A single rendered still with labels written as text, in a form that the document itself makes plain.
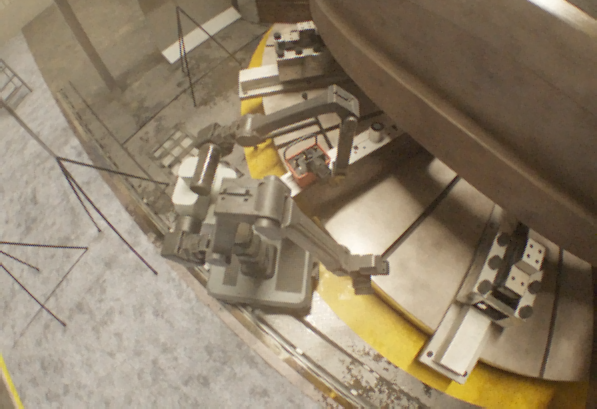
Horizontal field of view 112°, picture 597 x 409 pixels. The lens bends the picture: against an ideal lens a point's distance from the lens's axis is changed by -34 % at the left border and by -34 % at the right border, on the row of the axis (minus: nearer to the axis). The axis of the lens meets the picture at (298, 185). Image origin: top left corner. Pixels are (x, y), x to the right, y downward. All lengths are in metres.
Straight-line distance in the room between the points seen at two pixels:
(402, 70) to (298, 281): 1.27
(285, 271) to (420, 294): 0.80
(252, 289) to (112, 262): 1.35
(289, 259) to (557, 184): 1.48
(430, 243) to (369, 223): 0.40
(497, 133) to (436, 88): 0.33
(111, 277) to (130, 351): 0.64
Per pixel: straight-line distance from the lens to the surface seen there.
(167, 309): 2.35
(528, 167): 1.34
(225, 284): 1.91
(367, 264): 0.89
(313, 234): 0.68
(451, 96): 1.39
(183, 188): 1.07
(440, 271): 1.88
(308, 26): 2.39
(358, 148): 1.69
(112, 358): 2.61
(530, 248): 1.55
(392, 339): 2.07
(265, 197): 0.56
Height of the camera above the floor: 2.03
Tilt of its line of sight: 59 degrees down
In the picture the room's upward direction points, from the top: 11 degrees counter-clockwise
